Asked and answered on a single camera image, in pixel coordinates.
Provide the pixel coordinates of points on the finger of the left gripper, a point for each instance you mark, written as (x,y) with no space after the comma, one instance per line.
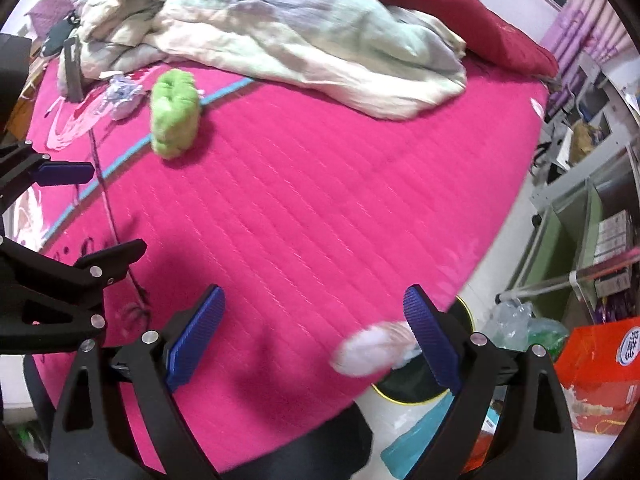
(22,166)
(22,266)

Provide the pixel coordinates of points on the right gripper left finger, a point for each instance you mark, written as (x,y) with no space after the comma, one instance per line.
(91,436)

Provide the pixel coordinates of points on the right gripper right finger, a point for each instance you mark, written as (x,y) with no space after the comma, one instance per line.
(534,438)

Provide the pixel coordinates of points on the green sock ball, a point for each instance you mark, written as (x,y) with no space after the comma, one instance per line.
(175,105)

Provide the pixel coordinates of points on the orange gift box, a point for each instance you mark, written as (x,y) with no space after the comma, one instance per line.
(598,370)

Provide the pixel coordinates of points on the clear plastic bag green contents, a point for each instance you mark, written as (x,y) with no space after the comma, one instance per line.
(512,326)

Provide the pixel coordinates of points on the black bin with gold rim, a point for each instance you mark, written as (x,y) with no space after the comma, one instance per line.
(420,374)

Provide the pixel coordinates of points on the teal water bottle pack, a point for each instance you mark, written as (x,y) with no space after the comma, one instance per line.
(403,453)

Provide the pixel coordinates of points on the boxes on shelf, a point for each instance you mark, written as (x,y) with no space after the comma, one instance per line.
(615,236)

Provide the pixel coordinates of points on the metal shelf rack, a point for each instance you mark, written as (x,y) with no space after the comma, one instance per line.
(586,172)

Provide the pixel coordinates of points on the pale crumpled blanket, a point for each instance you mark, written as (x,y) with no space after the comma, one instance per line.
(383,61)

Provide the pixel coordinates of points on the pink quilted bed cover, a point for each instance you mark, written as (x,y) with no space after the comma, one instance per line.
(313,219)

